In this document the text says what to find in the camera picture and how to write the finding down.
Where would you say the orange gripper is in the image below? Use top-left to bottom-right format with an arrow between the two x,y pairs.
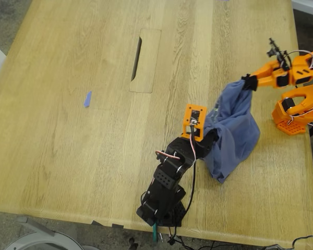
241,51 -> 313,92

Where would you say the wooden cable hatch lid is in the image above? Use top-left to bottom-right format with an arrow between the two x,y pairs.
129,28 -> 162,94

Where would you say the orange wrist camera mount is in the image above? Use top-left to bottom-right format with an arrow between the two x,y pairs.
180,104 -> 208,143

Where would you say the grey chair base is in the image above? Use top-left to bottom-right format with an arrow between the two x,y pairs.
4,216 -> 84,250

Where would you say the green table clamp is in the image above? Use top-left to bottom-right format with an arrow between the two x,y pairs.
151,221 -> 160,243

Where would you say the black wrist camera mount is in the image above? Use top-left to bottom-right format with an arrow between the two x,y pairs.
266,37 -> 290,71

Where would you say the black floor cable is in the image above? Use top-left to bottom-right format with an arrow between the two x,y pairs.
263,233 -> 313,250

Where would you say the white furniture panel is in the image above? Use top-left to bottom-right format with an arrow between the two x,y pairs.
291,0 -> 313,18

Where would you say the black floor caster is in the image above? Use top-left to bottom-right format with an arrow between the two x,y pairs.
127,236 -> 139,250

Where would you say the blue printed T-shirt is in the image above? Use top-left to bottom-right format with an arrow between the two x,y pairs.
203,79 -> 261,184

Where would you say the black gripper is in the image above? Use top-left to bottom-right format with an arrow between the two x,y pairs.
166,129 -> 219,167

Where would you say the black camera cable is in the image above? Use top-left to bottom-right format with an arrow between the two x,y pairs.
168,124 -> 198,245

